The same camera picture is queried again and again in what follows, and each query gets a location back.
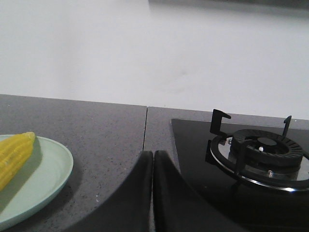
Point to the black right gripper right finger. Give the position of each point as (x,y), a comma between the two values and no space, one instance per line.
(178,208)

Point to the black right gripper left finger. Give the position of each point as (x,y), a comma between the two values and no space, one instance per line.
(128,208)

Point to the black iron pan support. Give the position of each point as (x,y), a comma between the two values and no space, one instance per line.
(289,179)

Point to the black glass cooktop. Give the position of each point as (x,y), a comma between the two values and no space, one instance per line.
(254,208)

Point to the pale green round plate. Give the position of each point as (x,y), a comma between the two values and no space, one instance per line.
(40,179)

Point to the black gas burner head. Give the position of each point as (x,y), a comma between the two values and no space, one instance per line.
(267,148)

